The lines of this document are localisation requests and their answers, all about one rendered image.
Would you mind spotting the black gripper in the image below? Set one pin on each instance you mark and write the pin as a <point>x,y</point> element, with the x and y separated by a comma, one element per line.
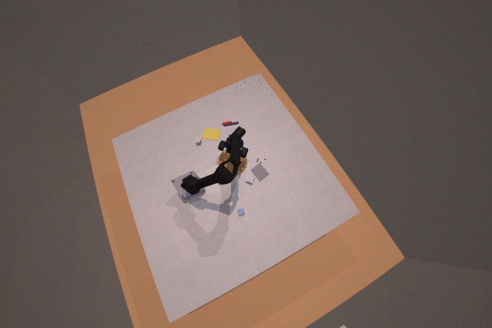
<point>243,152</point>

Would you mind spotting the orange round board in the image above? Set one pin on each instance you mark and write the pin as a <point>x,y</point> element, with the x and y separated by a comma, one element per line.
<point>225,156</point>

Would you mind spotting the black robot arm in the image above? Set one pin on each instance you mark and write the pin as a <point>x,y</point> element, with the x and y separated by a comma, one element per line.
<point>222,175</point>

